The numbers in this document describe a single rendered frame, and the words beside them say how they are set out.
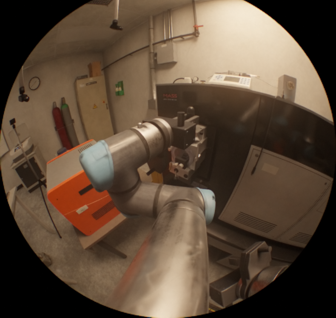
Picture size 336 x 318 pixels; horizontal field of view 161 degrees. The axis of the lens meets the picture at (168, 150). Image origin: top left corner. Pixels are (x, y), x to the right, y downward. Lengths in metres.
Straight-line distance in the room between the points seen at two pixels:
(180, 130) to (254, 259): 0.27
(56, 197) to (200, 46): 1.92
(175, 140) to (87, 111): 3.14
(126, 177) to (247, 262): 0.24
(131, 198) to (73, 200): 0.47
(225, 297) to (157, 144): 0.32
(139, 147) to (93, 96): 3.19
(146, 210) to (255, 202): 0.45
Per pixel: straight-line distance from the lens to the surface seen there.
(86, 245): 0.90
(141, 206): 0.23
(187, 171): 0.41
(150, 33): 2.25
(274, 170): 0.46
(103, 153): 0.18
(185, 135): 0.24
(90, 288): 1.72
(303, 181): 0.52
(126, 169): 0.19
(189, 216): 0.15
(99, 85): 3.44
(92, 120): 3.38
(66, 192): 0.63
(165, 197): 0.22
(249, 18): 1.81
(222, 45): 1.66
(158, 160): 0.27
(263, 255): 0.25
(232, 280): 0.28
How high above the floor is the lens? 1.43
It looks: 31 degrees down
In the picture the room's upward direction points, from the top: 2 degrees counter-clockwise
